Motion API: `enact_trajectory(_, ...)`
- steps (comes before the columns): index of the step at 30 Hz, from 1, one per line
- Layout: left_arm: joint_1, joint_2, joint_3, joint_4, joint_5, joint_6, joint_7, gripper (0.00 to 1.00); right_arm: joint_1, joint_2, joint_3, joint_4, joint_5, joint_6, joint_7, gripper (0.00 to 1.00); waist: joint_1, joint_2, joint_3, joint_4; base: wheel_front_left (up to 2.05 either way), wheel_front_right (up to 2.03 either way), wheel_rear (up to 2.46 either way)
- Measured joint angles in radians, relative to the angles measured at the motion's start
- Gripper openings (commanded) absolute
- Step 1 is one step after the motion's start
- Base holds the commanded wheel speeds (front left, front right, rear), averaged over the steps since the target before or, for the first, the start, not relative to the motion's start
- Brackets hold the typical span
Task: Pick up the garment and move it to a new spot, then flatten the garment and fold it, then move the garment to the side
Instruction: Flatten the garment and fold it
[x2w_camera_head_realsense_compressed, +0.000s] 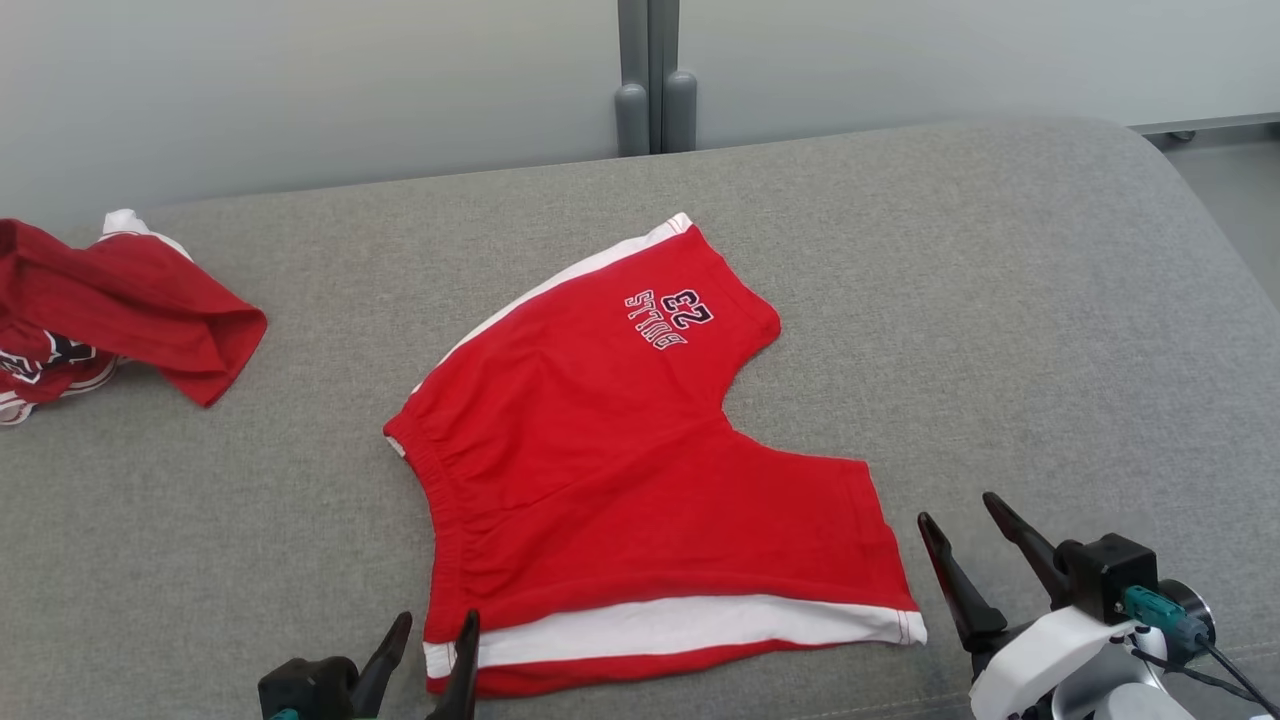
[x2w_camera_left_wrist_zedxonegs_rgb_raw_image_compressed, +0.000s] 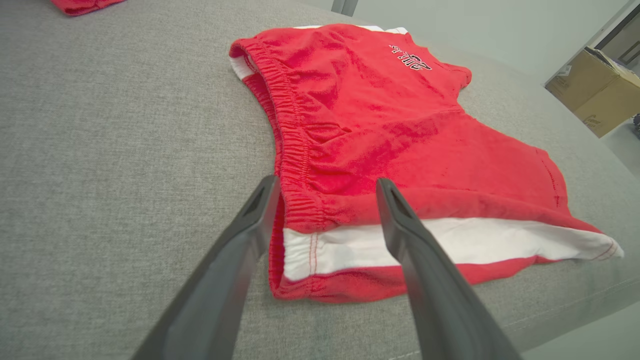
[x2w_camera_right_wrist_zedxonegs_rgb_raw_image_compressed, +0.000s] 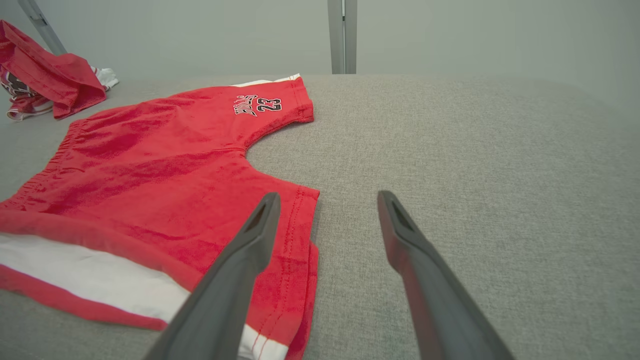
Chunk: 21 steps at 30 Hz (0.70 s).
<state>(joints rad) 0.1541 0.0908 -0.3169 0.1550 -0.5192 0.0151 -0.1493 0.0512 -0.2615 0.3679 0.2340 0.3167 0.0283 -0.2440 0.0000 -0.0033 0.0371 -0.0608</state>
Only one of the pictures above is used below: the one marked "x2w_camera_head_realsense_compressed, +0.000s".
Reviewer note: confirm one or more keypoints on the grey partition post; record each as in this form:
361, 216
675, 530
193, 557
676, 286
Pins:
632, 110
678, 100

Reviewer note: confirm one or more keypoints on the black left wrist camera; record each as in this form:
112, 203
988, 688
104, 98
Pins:
305, 685

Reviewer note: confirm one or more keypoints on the red shirt white sleeves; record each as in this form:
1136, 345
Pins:
130, 300

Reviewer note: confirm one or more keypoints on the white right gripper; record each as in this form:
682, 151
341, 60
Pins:
1040, 655

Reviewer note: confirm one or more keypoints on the red shorts white stripes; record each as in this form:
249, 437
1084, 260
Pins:
600, 460

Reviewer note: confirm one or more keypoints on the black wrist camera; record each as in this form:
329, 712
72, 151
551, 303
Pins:
305, 685
1110, 575

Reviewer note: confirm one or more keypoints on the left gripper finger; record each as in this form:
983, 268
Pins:
385, 665
462, 680

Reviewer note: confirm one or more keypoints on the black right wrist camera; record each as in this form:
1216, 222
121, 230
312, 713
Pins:
1110, 575

